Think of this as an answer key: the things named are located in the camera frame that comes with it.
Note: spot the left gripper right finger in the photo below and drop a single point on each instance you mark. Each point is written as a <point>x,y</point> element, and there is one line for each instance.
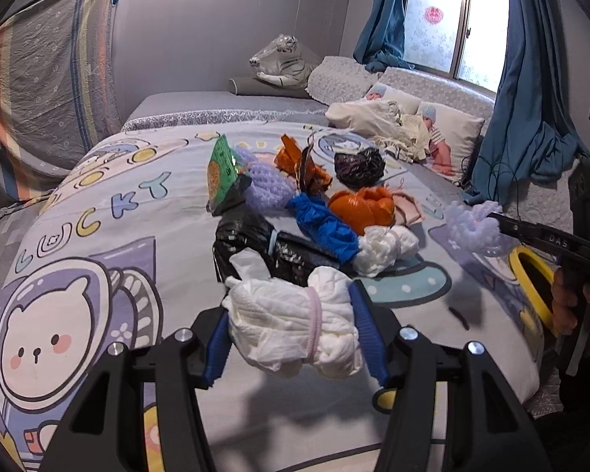
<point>487,428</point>

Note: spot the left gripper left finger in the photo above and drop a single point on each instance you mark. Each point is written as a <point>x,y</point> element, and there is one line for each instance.
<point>103,428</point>

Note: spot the orange plastic bag bundle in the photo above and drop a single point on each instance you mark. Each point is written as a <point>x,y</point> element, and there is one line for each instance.
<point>364,208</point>

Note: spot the black plastic bag bundle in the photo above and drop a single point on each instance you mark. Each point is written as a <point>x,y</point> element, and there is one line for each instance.
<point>286,256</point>

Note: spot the blue plastic bag bundle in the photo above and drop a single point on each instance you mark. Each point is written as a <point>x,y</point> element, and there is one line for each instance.
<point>323,227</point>

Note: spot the orange snack wrapper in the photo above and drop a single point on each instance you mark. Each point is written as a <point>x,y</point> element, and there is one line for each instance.
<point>310,178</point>

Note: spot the person right hand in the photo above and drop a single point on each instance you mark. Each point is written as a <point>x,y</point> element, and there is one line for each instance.
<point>563,305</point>

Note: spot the right blue curtain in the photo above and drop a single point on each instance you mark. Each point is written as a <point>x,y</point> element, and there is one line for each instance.
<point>531,136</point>

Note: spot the blue curtain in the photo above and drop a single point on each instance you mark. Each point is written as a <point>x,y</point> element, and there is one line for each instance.
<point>381,43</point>
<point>531,136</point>

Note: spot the baby print pillow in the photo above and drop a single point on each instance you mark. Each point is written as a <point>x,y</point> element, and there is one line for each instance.
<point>459,130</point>

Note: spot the pink cloth pouch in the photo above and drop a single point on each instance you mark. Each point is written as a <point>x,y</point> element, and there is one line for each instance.
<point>407,210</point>

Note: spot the cream crumpled clothes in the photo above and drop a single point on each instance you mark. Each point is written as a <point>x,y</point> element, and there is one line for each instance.
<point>404,136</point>

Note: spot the cartoon astronaut bed quilt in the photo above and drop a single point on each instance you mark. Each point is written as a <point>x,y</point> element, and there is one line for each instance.
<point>122,253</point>

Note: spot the purple knitted bundle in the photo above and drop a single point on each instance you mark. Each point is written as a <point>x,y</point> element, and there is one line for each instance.
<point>269,190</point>

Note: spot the green snack packet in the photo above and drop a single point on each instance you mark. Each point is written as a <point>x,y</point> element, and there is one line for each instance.
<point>227,178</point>

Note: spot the left blue curtain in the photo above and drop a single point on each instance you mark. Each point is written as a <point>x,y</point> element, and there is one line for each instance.
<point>381,43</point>

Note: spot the grey lace headboard cover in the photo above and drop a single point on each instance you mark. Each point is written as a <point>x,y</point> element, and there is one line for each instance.
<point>341,79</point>

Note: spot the grey bed sheet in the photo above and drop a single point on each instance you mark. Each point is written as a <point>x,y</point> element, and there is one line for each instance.
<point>212,108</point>

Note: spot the white tiger plush toy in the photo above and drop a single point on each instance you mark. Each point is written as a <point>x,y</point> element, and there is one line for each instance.
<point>282,63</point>

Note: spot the grey flat pillow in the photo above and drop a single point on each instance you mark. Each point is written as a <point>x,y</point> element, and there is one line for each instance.
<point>246,86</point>

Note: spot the window with frame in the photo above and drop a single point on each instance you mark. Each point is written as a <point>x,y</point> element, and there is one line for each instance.
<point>463,40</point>

